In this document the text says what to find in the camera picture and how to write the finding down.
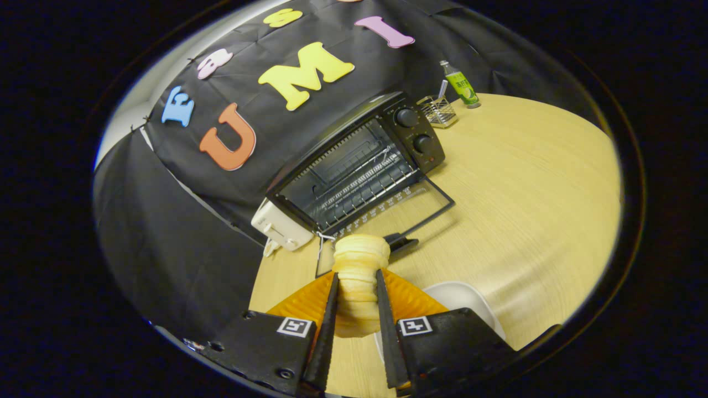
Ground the black toaster oven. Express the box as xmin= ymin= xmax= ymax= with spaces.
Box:
xmin=265 ymin=91 xmax=456 ymax=279

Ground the green label drink bottle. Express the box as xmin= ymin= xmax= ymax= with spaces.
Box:
xmin=440 ymin=60 xmax=481 ymax=109

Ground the ridged bread roll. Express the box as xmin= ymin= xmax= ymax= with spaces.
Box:
xmin=332 ymin=234 xmax=391 ymax=338

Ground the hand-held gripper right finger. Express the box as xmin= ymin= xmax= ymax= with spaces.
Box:
xmin=375 ymin=269 xmax=520 ymax=397

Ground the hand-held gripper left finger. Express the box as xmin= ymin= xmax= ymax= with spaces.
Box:
xmin=185 ymin=272 xmax=340 ymax=397

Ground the small wire basket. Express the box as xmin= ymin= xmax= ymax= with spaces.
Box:
xmin=417 ymin=95 xmax=457 ymax=129

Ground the white rectangular plate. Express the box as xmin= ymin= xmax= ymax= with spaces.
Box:
xmin=373 ymin=281 xmax=507 ymax=365

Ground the white toaster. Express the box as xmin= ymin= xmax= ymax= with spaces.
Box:
xmin=251 ymin=198 xmax=314 ymax=252

